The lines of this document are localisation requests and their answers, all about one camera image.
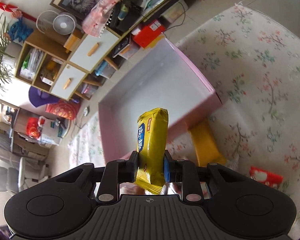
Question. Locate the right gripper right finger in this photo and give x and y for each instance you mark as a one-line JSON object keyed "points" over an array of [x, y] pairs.
{"points": [[184, 172]]}

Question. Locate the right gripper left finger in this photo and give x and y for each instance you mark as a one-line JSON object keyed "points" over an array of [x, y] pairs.
{"points": [[113, 174]]}

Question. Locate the yellow cracker snack pack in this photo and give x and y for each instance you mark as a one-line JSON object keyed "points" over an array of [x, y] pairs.
{"points": [[151, 146]]}

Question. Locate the red white snack pack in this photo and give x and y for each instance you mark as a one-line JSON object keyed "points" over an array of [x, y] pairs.
{"points": [[265, 177]]}

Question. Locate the yellow wafer snack pack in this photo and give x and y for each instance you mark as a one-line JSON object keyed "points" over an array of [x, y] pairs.
{"points": [[205, 145]]}

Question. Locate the grey office chair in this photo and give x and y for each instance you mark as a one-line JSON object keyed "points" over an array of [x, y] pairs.
{"points": [[15, 179]]}

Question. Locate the pink cardboard box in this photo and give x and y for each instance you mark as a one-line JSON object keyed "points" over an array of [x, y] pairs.
{"points": [[163, 78]]}

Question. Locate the purple hat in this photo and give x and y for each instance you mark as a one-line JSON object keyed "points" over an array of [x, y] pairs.
{"points": [[39, 98]]}

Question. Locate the wooden white TV cabinet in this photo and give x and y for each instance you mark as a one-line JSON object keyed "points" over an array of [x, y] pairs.
{"points": [[58, 64]]}

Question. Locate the red cardboard box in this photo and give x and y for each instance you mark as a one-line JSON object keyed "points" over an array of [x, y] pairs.
{"points": [[148, 33]]}

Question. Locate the pink floral cloth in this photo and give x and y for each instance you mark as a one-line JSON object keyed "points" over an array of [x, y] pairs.
{"points": [[96, 20]]}

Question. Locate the small white desk fan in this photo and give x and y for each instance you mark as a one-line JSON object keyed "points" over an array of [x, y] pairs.
{"points": [[64, 23]]}

